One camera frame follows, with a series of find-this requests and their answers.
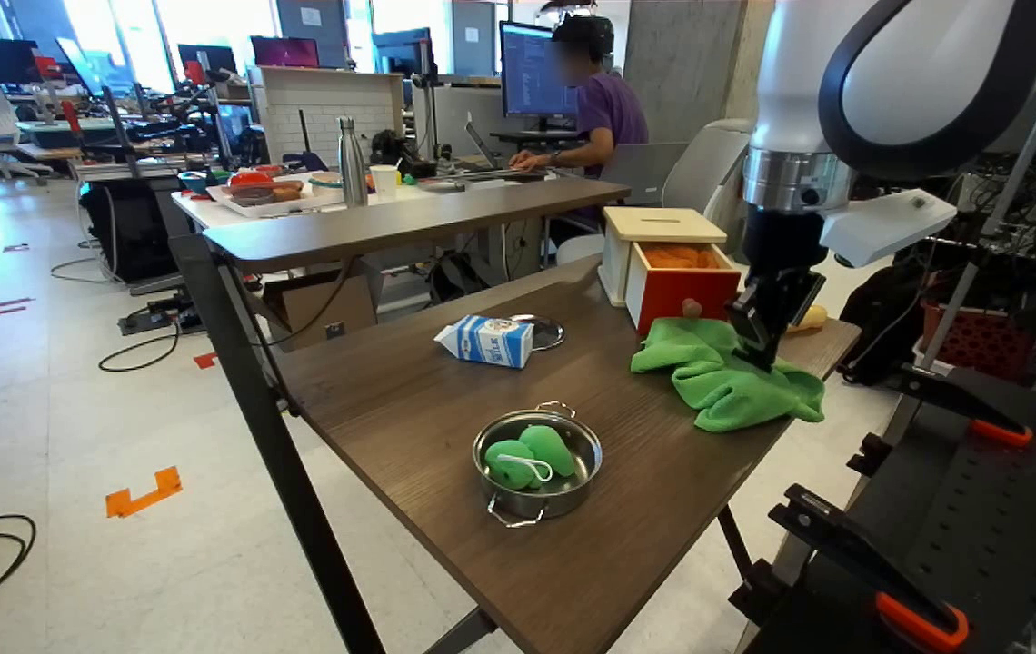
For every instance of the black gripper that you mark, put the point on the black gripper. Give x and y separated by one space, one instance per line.
782 250

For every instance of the green microfibre cloth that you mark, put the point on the green microfibre cloth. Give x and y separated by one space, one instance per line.
737 395

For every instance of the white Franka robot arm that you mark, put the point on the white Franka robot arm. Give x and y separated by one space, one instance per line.
808 73

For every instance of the small dark round object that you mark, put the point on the small dark round object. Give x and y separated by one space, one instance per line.
552 337

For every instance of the black backpack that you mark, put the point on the black backpack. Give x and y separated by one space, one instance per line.
885 322

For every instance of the pale wooden box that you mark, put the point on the pale wooden box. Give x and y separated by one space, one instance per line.
664 223

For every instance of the grey metal stand pole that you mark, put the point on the grey metal stand pole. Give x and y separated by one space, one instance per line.
977 259

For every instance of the red perforated crate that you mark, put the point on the red perforated crate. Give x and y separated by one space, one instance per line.
983 345

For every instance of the black table brace rod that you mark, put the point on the black table brace rod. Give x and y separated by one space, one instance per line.
737 547

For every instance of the person in purple shirt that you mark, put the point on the person in purple shirt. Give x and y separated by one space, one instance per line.
610 110

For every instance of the black perforated breadboard table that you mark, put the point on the black perforated breadboard table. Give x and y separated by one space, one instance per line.
990 521

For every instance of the blue white milk carton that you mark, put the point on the blue white milk carton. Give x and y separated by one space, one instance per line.
484 345

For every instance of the green plush toy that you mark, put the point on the green plush toy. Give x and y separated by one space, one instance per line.
516 462

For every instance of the small metal colander bowl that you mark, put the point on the small metal colander bowl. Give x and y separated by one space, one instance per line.
541 508

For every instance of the blue screen computer monitor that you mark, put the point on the blue screen computer monitor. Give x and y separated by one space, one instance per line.
530 73

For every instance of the brown top office desk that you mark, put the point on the brown top office desk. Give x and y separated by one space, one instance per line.
421 216

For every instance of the white cup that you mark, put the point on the white cup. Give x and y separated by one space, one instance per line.
384 180

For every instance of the silver metal water bottle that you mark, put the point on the silver metal water bottle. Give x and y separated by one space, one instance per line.
353 164

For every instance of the brown cardboard box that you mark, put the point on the brown cardboard box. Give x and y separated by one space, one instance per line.
321 311

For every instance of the white partition board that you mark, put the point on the white partition board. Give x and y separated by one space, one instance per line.
329 114

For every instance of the red orange food bowl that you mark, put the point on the red orange food bowl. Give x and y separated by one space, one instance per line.
256 185

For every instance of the black floor power strip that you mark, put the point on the black floor power strip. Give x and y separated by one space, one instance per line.
153 315

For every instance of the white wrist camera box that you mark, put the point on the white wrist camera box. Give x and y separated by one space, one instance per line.
891 223

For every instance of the black table leg post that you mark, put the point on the black table leg post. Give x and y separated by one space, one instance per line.
263 412

